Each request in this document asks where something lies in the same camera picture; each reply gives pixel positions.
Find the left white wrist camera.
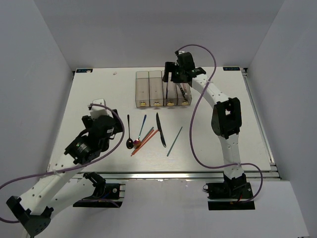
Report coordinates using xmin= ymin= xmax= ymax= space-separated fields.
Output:
xmin=88 ymin=98 xmax=108 ymax=120

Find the xdof label sticker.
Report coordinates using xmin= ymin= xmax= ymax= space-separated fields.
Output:
xmin=223 ymin=66 xmax=240 ymax=71
xmin=75 ymin=68 xmax=93 ymax=73

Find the lone teal chopstick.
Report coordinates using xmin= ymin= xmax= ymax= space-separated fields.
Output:
xmin=166 ymin=127 xmax=183 ymax=157

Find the aluminium table right rail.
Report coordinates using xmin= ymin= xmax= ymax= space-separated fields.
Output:
xmin=241 ymin=67 xmax=282 ymax=179

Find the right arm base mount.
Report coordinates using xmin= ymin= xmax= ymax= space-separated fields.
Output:
xmin=203 ymin=182 xmax=255 ymax=211

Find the left xdof label sticker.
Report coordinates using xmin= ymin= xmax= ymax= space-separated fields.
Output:
xmin=75 ymin=68 xmax=93 ymax=73

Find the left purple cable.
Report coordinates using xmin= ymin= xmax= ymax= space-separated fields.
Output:
xmin=0 ymin=104 xmax=125 ymax=224

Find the clear container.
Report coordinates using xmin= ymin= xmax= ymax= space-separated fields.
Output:
xmin=149 ymin=70 xmax=163 ymax=107
xmin=135 ymin=71 xmax=150 ymax=108
xmin=162 ymin=74 xmax=177 ymax=107
xmin=175 ymin=83 xmax=192 ymax=106

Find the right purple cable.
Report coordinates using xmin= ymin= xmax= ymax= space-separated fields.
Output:
xmin=174 ymin=44 xmax=264 ymax=204

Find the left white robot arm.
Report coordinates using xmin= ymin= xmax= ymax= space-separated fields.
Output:
xmin=6 ymin=104 xmax=125 ymax=238

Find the aluminium table front rail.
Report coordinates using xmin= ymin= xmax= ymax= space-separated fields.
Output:
xmin=74 ymin=171 xmax=226 ymax=181

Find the black handled fork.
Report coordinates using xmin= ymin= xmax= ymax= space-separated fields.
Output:
xmin=176 ymin=83 xmax=187 ymax=100

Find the pink handled fork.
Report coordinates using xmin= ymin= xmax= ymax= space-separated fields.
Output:
xmin=183 ymin=83 xmax=190 ymax=100

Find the purple cable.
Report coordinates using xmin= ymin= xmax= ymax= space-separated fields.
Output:
xmin=0 ymin=104 xmax=125 ymax=224
xmin=174 ymin=44 xmax=264 ymax=204

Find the orange chopstick lower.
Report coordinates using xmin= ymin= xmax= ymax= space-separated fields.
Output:
xmin=130 ymin=129 xmax=159 ymax=157

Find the right xdof label sticker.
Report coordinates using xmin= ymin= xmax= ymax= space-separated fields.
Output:
xmin=223 ymin=66 xmax=240 ymax=71

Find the aluminium table rail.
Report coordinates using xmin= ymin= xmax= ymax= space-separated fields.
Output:
xmin=241 ymin=67 xmax=282 ymax=179
xmin=74 ymin=171 xmax=226 ymax=181

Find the black knife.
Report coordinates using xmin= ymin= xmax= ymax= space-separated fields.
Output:
xmin=156 ymin=113 xmax=166 ymax=147

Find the teal chopstick by spoon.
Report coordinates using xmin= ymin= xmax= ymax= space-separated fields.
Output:
xmin=134 ymin=127 xmax=154 ymax=148

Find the orange chopstick upper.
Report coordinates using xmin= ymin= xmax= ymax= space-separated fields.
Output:
xmin=133 ymin=128 xmax=157 ymax=149

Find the black spoon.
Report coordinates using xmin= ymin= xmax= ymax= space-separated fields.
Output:
xmin=126 ymin=115 xmax=134 ymax=149

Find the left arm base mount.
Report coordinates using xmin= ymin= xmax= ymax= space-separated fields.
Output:
xmin=73 ymin=172 xmax=125 ymax=208

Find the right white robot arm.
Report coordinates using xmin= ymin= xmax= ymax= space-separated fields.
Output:
xmin=162 ymin=51 xmax=246 ymax=198

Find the blue handled iridescent spoon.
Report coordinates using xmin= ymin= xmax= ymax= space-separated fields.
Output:
xmin=133 ymin=115 xmax=147 ymax=148

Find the orange chopstick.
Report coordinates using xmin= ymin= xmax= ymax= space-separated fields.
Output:
xmin=133 ymin=128 xmax=157 ymax=149
xmin=130 ymin=129 xmax=159 ymax=157

